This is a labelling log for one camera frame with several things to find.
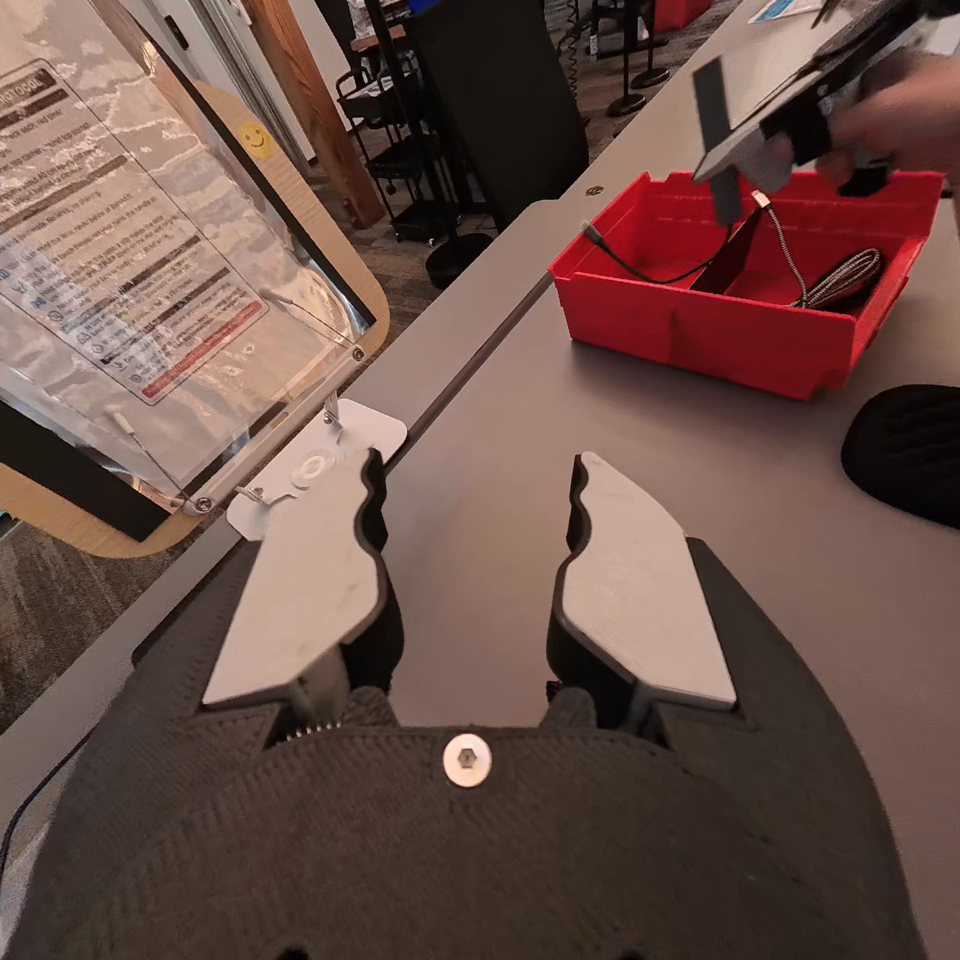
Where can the blue printed leaflet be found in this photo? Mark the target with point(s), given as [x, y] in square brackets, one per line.
[780, 9]

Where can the wooden support post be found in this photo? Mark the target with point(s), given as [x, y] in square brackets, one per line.
[315, 112]

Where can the black bin divider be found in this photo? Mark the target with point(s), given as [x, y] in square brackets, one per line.
[724, 266]

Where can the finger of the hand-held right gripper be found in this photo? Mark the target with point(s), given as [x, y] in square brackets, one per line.
[750, 120]
[769, 165]

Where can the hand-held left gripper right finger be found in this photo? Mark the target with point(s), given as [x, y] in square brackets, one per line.
[645, 600]

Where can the black rolling cart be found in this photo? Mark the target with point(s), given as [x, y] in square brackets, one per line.
[405, 172]

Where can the laminated instruction sheet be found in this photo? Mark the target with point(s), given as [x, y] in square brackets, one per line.
[150, 225]

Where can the red storage bin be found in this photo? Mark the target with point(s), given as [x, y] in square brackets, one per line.
[679, 11]

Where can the yellow smiley sticker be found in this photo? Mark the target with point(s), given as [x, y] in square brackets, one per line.
[256, 139]

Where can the black mesh office chair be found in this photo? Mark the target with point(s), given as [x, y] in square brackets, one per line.
[907, 457]

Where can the person's right hand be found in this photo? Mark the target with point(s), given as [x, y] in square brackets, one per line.
[907, 112]

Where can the red plastic bin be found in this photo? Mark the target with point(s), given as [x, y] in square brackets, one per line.
[750, 345]

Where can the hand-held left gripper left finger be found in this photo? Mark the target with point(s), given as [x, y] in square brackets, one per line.
[300, 585]

